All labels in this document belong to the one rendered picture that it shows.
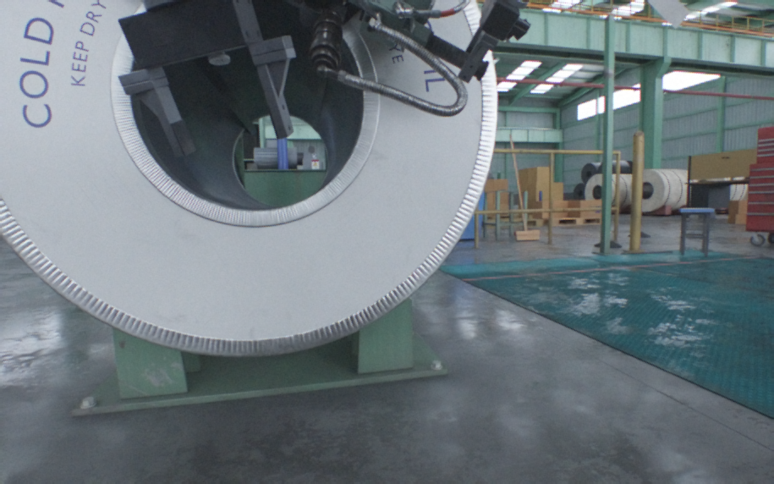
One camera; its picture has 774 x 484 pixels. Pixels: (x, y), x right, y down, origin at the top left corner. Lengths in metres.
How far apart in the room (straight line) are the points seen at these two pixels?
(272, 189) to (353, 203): 2.52
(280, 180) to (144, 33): 2.96
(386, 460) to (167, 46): 0.81
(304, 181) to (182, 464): 2.71
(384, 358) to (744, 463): 0.85
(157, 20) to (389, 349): 1.00
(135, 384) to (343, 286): 0.65
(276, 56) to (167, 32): 0.11
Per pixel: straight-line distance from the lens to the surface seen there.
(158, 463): 1.04
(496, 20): 0.79
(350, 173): 0.93
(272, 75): 0.48
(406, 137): 0.97
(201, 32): 0.48
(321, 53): 0.78
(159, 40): 0.51
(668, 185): 12.92
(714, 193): 11.10
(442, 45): 0.85
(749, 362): 1.71
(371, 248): 0.94
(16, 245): 1.10
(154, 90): 0.53
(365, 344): 1.20
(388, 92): 0.74
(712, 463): 1.09
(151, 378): 1.28
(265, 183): 3.43
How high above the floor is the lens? 0.53
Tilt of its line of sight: 6 degrees down
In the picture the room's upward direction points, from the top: 1 degrees counter-clockwise
